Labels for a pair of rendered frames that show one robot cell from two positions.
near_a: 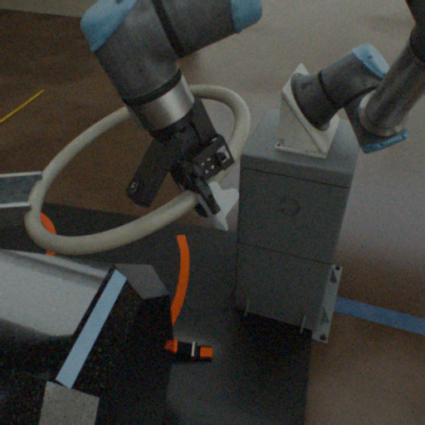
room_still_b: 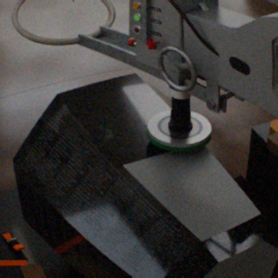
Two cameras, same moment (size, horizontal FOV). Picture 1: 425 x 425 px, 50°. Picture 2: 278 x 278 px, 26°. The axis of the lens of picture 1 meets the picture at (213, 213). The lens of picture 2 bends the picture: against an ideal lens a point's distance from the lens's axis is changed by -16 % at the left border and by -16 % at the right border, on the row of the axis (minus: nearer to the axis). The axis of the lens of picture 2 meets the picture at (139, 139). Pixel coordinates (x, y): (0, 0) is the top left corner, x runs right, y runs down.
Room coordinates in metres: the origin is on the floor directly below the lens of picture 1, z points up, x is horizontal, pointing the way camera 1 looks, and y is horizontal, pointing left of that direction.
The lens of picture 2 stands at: (2.05, 2.23, 2.11)
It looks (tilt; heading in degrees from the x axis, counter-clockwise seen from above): 33 degrees down; 231
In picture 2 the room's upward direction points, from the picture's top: straight up
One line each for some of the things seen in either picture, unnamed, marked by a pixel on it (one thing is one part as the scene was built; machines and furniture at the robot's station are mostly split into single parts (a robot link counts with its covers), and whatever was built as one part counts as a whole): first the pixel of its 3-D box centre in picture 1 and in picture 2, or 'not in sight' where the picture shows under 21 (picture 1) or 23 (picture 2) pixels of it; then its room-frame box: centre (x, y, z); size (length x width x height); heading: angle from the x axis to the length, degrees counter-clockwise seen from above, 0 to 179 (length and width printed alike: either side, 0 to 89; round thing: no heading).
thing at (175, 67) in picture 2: not in sight; (184, 65); (0.82, 0.94, 1.22); 0.15 x 0.10 x 0.15; 96
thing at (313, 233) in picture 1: (293, 223); not in sight; (1.52, -0.35, 0.43); 0.50 x 0.50 x 0.85; 70
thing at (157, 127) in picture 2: not in sight; (180, 128); (0.71, 0.81, 0.90); 0.21 x 0.21 x 0.01
